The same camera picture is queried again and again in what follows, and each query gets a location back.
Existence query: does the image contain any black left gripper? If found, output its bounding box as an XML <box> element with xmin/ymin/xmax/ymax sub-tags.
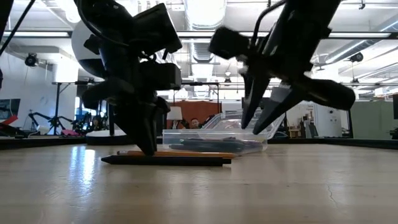
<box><xmin>81</xmin><ymin>33</ymin><xmax>183</xmax><ymax>156</ymax></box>

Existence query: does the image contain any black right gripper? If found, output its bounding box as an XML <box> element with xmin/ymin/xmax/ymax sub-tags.
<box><xmin>239</xmin><ymin>29</ymin><xmax>357</xmax><ymax>136</ymax></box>

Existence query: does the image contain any orange pencil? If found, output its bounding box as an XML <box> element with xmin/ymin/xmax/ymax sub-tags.
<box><xmin>116</xmin><ymin>150</ymin><xmax>238</xmax><ymax>159</ymax></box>

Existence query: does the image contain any black pen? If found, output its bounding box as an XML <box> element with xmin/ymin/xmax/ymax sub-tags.
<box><xmin>169</xmin><ymin>138</ymin><xmax>247</xmax><ymax>154</ymax></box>
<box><xmin>100</xmin><ymin>155</ymin><xmax>233</xmax><ymax>167</ymax></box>

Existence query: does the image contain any clear plastic supply box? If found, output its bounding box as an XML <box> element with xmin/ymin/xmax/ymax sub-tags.
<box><xmin>162</xmin><ymin>110</ymin><xmax>287</xmax><ymax>156</ymax></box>

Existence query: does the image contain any white shade table lamp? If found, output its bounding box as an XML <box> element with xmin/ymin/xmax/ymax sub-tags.
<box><xmin>166</xmin><ymin>106</ymin><xmax>184</xmax><ymax>130</ymax></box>

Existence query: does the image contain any white cabinet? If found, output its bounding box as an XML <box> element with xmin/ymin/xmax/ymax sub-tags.
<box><xmin>313</xmin><ymin>102</ymin><xmax>343</xmax><ymax>138</ymax></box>

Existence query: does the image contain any black tripod stand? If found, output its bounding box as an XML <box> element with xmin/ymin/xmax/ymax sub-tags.
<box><xmin>28</xmin><ymin>81</ymin><xmax>79</xmax><ymax>136</ymax></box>

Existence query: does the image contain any grey green partition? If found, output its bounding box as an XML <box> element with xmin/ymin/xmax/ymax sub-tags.
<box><xmin>350</xmin><ymin>100</ymin><xmax>394</xmax><ymax>139</ymax></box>

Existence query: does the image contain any orange partition wall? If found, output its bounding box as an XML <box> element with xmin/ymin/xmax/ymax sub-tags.
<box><xmin>167</xmin><ymin>100</ymin><xmax>223</xmax><ymax>130</ymax></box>

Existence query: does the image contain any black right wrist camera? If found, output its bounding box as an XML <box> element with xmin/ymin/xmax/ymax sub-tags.
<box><xmin>208</xmin><ymin>26</ymin><xmax>251</xmax><ymax>61</ymax></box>

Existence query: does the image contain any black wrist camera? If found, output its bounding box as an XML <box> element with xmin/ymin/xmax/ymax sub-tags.
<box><xmin>208</xmin><ymin>26</ymin><xmax>251</xmax><ymax>61</ymax></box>
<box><xmin>131</xmin><ymin>2</ymin><xmax>183</xmax><ymax>58</ymax></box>

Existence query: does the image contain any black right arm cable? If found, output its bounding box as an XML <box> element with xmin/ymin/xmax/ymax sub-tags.
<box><xmin>251</xmin><ymin>0</ymin><xmax>287</xmax><ymax>45</ymax></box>

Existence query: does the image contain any black aluminium table frame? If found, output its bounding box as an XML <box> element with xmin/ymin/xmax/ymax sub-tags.
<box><xmin>0</xmin><ymin>136</ymin><xmax>398</xmax><ymax>151</ymax></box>

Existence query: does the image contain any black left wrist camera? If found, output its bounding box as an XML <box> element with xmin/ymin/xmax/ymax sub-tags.
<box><xmin>131</xmin><ymin>2</ymin><xmax>183</xmax><ymax>58</ymax></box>

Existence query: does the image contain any black hanging cable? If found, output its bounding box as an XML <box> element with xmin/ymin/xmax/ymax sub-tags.
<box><xmin>0</xmin><ymin>0</ymin><xmax>37</xmax><ymax>57</ymax></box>

